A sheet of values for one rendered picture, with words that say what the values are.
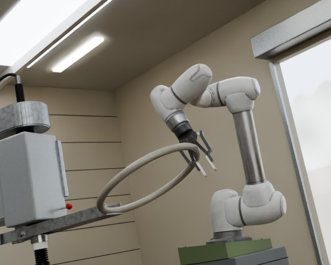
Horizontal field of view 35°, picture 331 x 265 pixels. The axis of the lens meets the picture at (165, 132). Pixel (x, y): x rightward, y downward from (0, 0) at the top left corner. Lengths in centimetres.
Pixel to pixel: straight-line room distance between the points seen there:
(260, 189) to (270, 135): 482
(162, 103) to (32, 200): 75
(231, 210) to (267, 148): 481
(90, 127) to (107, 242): 207
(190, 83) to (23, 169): 88
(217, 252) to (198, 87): 86
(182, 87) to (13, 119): 86
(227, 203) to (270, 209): 23
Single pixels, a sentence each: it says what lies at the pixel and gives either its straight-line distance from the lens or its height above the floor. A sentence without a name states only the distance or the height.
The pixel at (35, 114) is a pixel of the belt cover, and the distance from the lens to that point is 259.
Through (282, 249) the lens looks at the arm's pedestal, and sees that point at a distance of 283.
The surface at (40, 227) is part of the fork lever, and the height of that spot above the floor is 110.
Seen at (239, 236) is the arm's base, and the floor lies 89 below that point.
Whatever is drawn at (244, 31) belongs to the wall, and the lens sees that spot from 792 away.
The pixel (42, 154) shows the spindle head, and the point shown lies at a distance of 257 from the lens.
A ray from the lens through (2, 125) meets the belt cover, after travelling 264.
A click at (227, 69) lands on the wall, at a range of 805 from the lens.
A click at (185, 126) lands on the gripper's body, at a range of 218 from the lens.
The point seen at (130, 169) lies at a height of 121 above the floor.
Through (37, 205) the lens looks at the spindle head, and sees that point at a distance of 248.
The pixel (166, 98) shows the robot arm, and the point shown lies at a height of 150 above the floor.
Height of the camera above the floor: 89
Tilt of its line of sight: 12 degrees up
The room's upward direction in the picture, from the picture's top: 11 degrees counter-clockwise
